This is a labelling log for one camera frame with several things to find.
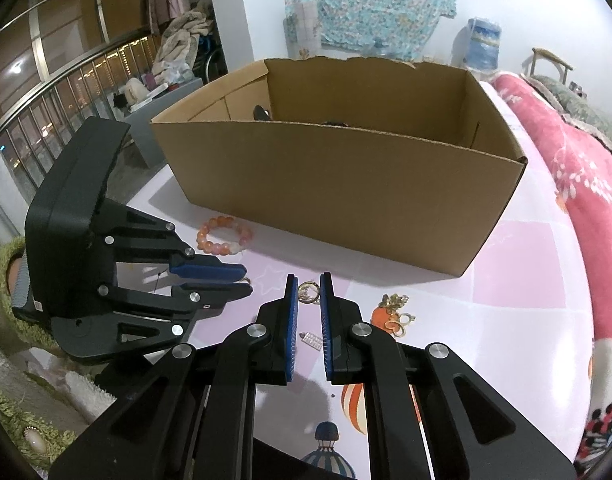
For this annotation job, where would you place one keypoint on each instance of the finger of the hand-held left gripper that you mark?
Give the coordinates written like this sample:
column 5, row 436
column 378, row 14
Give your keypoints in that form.
column 210, row 271
column 205, row 296

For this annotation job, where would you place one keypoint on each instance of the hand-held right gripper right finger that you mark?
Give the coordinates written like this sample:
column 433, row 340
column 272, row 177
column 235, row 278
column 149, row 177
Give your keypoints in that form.
column 327, row 330

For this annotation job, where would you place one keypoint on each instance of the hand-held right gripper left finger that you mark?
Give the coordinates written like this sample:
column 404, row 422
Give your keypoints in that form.
column 291, row 330

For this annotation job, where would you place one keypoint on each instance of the gold hoop earring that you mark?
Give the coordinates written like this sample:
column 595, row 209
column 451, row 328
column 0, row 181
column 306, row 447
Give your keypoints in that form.
column 308, row 291

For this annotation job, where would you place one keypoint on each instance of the brown cardboard box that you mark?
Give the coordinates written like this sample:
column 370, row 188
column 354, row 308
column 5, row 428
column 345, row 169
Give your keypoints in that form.
column 336, row 185

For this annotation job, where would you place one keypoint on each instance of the person's left forearm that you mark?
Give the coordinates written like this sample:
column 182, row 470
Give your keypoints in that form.
column 14, row 275

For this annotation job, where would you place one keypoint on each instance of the small clear tag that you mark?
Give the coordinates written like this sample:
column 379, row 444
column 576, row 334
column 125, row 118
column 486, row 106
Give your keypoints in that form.
column 312, row 341

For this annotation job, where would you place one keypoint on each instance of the metal railing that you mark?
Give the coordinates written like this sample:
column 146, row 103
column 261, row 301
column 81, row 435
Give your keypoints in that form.
column 60, row 100

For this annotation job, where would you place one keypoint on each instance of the grey cabinet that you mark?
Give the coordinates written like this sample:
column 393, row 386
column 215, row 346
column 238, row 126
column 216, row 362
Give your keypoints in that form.
column 145, row 135

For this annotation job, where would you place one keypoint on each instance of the white bag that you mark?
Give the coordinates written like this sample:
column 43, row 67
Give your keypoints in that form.
column 135, row 89

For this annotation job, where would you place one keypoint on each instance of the dark round object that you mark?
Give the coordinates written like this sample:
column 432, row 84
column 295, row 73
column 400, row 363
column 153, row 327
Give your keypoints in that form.
column 262, row 112

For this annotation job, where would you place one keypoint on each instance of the person's fuzzy green robe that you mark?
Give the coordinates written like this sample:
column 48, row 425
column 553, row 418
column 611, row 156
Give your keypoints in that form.
column 25, row 410

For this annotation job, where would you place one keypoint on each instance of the pile of light clothes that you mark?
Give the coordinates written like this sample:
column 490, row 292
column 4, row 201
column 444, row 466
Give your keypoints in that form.
column 180, row 40

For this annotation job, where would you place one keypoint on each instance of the pink floral blanket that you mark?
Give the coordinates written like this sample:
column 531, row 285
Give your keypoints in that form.
column 586, row 200

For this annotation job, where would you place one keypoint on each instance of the blue water dispenser bottle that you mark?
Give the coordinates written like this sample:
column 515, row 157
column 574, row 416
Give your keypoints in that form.
column 483, row 42

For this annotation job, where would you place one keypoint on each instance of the grey fuzzy blanket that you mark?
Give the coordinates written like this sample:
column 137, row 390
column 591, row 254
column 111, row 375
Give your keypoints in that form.
column 576, row 105

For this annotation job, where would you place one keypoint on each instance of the wooden chair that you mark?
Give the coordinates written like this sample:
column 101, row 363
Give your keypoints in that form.
column 548, row 60

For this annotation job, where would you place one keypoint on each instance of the teal patterned wall cloth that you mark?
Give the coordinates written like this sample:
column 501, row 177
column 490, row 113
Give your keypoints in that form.
column 371, row 5

